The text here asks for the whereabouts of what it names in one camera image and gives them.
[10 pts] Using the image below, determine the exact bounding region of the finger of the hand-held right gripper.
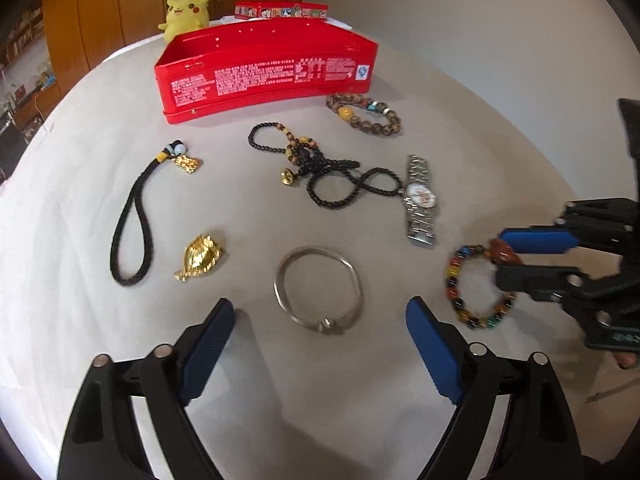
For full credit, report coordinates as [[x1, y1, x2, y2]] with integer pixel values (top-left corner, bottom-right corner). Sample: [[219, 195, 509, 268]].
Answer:
[[499, 199, 640, 257], [492, 262, 626, 322]]

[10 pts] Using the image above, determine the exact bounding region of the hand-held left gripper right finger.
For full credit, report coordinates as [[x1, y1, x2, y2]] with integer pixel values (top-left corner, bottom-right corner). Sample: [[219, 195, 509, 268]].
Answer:
[[405, 296, 586, 480]]

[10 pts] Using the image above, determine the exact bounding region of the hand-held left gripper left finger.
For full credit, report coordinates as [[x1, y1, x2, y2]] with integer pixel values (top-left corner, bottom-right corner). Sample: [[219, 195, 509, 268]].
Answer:
[[57, 297, 236, 480]]

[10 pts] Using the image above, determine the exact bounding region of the multicolour bead bracelet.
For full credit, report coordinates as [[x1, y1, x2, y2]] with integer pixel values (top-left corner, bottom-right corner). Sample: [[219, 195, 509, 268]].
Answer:
[[444, 241, 523, 331]]

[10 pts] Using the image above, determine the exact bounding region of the silver bangle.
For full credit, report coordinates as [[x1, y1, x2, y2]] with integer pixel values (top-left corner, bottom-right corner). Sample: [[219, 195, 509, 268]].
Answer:
[[273, 247, 364, 336]]

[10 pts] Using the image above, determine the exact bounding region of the gold leaf pendant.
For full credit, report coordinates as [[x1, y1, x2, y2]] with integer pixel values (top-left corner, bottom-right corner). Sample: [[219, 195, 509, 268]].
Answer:
[[173, 232, 227, 283]]

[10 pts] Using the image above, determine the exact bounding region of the silver wrist watch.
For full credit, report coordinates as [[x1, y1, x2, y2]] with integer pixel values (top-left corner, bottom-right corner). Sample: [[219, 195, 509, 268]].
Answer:
[[404, 155, 441, 249]]

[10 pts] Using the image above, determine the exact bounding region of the black braided cord charm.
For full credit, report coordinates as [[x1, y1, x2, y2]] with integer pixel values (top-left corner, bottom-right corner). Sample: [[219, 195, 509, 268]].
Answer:
[[110, 141, 205, 287]]

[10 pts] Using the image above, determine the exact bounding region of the black bead necklace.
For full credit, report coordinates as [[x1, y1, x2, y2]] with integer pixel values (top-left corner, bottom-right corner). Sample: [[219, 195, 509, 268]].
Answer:
[[248, 121, 404, 210]]

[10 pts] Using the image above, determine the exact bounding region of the brown wooden bead bracelet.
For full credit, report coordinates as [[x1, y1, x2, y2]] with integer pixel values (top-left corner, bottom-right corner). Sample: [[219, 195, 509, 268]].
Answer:
[[325, 93, 403, 137]]

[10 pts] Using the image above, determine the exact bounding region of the red tin box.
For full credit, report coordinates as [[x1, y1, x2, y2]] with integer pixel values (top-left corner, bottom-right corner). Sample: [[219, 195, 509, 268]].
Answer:
[[153, 17, 379, 126]]

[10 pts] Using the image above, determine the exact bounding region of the white lace cloth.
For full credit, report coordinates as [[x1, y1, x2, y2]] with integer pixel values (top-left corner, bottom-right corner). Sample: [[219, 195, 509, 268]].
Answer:
[[220, 16, 357, 31]]

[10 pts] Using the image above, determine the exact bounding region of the yellow plush toy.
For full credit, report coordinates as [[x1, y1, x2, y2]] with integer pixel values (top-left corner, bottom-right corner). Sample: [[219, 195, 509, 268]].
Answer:
[[158, 0, 215, 43]]

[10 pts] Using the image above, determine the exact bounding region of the red tin lid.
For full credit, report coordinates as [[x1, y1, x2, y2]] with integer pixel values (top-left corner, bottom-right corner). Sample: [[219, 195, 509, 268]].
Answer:
[[234, 0, 329, 21]]

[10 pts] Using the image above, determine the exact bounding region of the wooden bookshelf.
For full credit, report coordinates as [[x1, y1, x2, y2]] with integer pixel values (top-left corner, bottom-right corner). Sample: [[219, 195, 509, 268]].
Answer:
[[0, 2, 56, 128]]

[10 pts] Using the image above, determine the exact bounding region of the wooden wardrobe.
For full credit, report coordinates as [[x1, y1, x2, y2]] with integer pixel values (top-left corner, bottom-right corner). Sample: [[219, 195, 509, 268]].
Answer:
[[42, 0, 307, 88]]

